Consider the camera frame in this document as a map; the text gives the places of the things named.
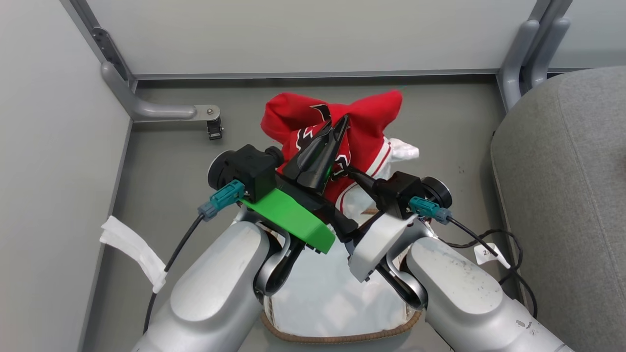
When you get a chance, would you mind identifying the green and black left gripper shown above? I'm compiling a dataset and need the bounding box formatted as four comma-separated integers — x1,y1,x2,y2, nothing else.
242,115,358,255

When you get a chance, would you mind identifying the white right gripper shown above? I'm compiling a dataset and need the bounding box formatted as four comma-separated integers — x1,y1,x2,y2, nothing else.
348,167,417,284

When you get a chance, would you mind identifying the red and white sports jersey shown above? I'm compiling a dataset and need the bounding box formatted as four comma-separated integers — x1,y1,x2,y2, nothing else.
260,89,420,216

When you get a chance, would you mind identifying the grey upholstered seat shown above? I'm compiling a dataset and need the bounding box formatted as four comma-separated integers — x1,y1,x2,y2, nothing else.
490,66,626,352

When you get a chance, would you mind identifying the white fabric basket liner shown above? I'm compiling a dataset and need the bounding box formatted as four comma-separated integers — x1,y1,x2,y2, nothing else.
267,222,410,338

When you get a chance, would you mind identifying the white woven laundry basket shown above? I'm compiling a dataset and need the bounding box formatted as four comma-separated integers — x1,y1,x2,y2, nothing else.
261,293,424,345

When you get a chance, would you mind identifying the grey metal partition foot with caster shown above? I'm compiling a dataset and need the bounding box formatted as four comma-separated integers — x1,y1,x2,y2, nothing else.
101,61,221,123

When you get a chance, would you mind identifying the tall grey metal partition foot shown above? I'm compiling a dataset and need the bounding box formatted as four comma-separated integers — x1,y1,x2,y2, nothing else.
497,19,541,111
530,17,572,89

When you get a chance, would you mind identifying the black cable with white cloth wrap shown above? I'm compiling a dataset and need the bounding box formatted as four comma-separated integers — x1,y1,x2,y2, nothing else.
99,179,246,334

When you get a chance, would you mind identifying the black cable with paper label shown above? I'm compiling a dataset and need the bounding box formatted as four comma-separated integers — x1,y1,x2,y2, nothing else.
409,196,538,319

